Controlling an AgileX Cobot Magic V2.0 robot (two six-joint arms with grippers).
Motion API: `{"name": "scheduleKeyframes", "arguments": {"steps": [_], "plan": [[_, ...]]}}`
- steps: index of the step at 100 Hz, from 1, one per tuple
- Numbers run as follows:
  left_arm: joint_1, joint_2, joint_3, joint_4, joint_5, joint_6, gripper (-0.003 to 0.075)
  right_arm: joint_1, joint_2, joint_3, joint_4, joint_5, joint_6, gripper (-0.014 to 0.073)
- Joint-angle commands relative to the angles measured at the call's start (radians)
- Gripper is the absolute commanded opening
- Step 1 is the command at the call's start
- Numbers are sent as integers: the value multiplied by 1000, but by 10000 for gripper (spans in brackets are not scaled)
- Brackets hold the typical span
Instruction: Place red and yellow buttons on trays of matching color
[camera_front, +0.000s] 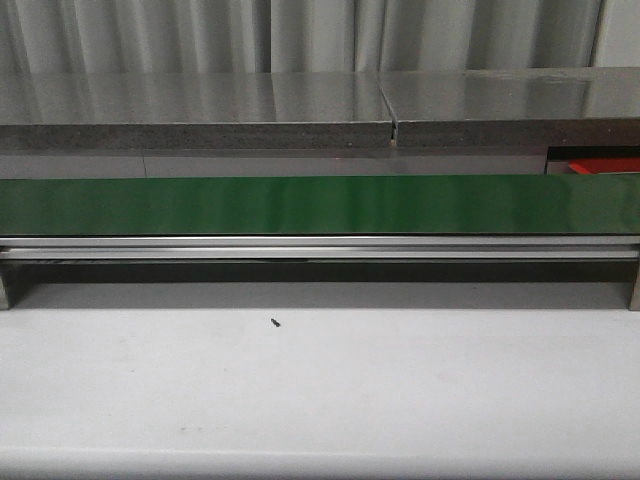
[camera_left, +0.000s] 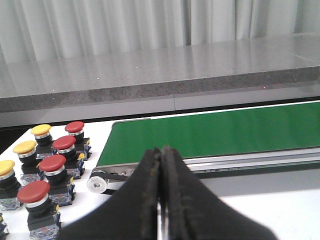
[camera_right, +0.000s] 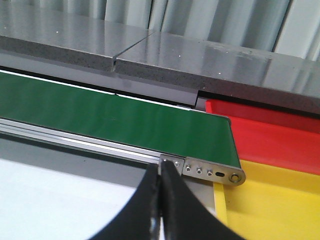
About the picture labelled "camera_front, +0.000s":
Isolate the red plastic tray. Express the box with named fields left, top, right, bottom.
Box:
left=568, top=157, right=640, bottom=175

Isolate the green conveyor belt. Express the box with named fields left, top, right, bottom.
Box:
left=1, top=174, right=639, bottom=236

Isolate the grey stone counter slab left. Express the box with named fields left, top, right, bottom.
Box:
left=1, top=73, right=393, bottom=151

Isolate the aluminium conveyor frame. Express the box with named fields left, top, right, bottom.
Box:
left=1, top=235, right=639, bottom=309

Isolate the grey stone counter slab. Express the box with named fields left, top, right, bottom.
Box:
left=1, top=73, right=393, bottom=151
left=379, top=67, right=639, bottom=148

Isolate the grey stone counter slab right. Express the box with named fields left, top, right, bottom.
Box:
left=379, top=67, right=639, bottom=148

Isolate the grey curtain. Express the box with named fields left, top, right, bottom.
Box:
left=1, top=1, right=604, bottom=73

